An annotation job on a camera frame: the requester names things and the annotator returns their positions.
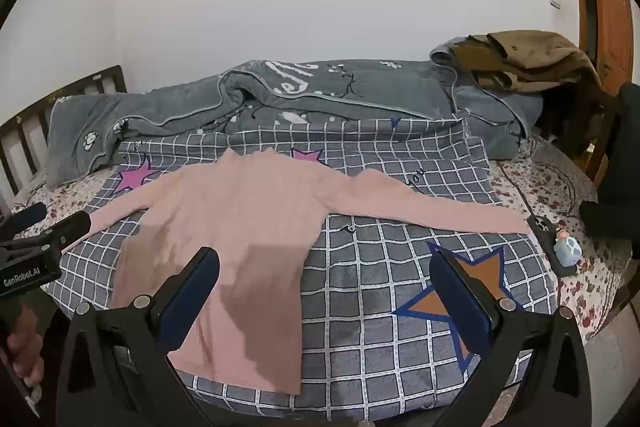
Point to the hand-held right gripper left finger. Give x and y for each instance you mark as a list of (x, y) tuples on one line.
[(192, 293)]

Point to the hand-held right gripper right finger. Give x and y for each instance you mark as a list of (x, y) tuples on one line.
[(462, 294)]

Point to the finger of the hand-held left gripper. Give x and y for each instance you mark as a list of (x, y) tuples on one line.
[(29, 216), (65, 229)]

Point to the pink knit sweater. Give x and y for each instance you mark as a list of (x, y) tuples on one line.
[(250, 217)]

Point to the person's left hand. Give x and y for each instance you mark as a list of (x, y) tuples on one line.
[(25, 347)]

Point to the grey checked star-print blanket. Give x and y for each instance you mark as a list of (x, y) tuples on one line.
[(380, 267)]

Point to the dark wooden headboard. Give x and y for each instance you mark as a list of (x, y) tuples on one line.
[(30, 122)]

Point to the black phone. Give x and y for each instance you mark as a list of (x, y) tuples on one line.
[(542, 234)]

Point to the small blue figurine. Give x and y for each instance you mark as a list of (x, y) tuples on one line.
[(566, 249)]

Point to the floral bed sheet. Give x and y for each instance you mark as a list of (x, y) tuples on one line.
[(550, 187)]

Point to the dark wooden chair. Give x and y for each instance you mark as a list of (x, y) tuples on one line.
[(575, 122)]

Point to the grey printed quilt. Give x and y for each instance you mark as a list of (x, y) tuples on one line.
[(320, 99)]

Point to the brown jacket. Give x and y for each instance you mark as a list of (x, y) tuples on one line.
[(530, 57)]

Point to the orange wooden door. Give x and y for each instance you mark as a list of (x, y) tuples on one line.
[(610, 17)]

